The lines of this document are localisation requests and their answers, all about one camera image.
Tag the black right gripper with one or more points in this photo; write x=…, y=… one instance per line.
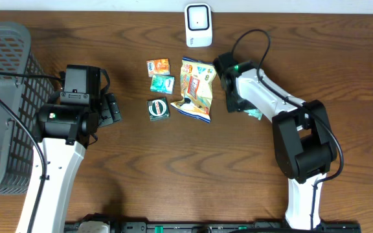
x=230, y=107

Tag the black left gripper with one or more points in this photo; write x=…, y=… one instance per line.
x=110, y=110

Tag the yellow snack bag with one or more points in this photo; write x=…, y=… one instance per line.
x=196, y=79

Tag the green Zam-Buk box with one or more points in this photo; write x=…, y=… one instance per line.
x=158, y=109

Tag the light teal packet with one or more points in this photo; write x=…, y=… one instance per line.
x=254, y=113

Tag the teal tissue packet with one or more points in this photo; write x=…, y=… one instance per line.
x=162, y=84

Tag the orange tissue packet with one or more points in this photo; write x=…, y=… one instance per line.
x=159, y=66

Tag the grey plastic mesh basket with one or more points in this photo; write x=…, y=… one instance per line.
x=24, y=97

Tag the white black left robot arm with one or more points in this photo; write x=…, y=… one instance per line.
x=63, y=133

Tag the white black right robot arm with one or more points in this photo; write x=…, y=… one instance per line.
x=304, y=144

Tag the white barcode scanner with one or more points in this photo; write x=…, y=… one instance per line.
x=198, y=25

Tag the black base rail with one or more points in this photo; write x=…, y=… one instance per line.
x=102, y=223

